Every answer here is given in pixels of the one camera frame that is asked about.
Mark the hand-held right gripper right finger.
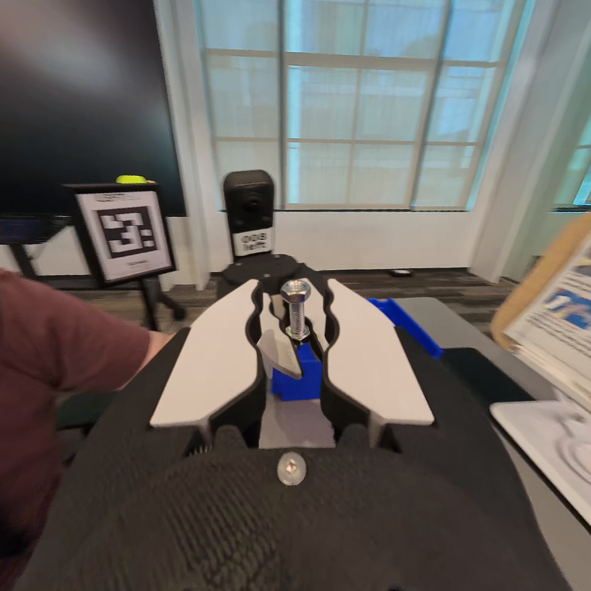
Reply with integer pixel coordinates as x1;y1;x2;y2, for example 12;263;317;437
320;277;436;430

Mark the large black wall screen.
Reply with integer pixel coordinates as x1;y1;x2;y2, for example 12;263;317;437
0;0;186;218

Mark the silver hex bolt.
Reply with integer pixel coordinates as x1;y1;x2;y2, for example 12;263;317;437
280;279;311;329

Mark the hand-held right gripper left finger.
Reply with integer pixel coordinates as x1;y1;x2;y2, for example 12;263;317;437
149;278;267;429

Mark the black framed marker sign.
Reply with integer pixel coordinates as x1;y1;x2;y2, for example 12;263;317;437
62;183;186;331

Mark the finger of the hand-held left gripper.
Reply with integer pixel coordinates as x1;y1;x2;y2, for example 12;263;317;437
308;319;330;355
256;291;304;381

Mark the blue plastic bin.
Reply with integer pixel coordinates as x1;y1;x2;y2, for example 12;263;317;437
271;298;444;400

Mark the large window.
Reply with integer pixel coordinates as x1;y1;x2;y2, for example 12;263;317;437
199;0;527;211

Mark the person's left forearm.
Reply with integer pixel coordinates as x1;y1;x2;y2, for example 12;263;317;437
113;329;178;393

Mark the wooden document stand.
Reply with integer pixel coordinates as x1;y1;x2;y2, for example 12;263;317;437
490;217;591;527

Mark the black desk mat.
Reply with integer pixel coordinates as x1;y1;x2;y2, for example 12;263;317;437
441;347;537;408

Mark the printed paper sheet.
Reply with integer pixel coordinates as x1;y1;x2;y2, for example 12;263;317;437
503;245;591;402

